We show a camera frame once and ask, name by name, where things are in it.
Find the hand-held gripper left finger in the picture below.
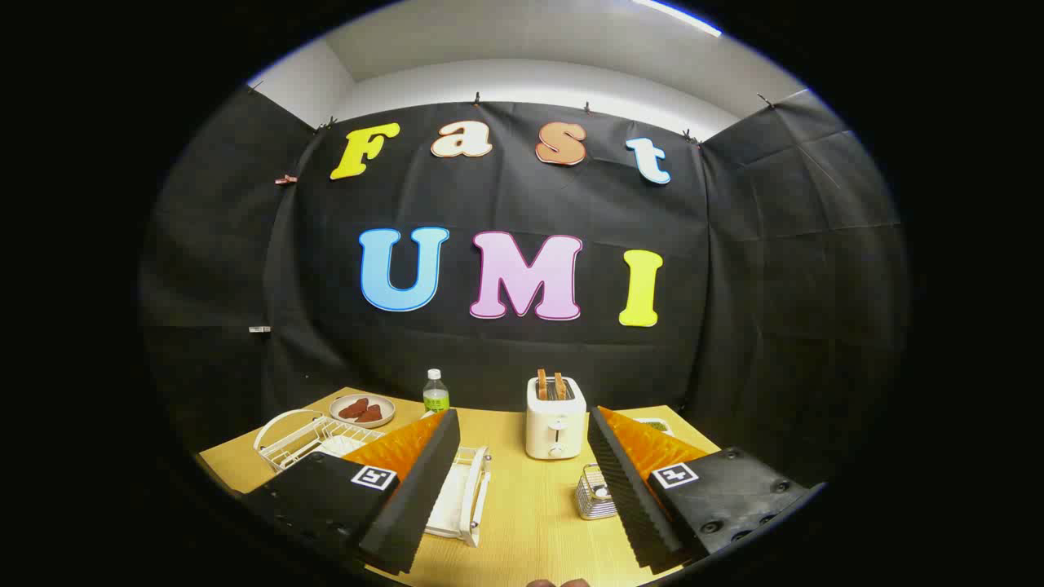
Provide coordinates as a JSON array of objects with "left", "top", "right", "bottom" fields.
[{"left": 241, "top": 409, "right": 462, "bottom": 576}]

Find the white wire dish rack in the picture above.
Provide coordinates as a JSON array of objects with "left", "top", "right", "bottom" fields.
[{"left": 253, "top": 409, "right": 492, "bottom": 548}]

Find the black backdrop cloth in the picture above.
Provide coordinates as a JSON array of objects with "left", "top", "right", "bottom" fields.
[{"left": 139, "top": 86, "right": 910, "bottom": 490}]

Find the metal wire basket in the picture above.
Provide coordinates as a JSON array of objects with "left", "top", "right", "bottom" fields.
[{"left": 576, "top": 464, "right": 619, "bottom": 521}]

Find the small beige saucer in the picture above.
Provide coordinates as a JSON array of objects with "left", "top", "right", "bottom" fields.
[{"left": 330, "top": 394, "right": 396, "bottom": 429}]

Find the white toaster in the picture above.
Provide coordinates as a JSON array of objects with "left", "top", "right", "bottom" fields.
[{"left": 525, "top": 376, "right": 587, "bottom": 461}]

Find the green tea bottle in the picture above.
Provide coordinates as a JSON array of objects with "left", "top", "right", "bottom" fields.
[{"left": 422, "top": 369, "right": 450, "bottom": 415}]

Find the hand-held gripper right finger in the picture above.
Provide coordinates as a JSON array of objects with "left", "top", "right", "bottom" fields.
[{"left": 588, "top": 406, "right": 825, "bottom": 574}]

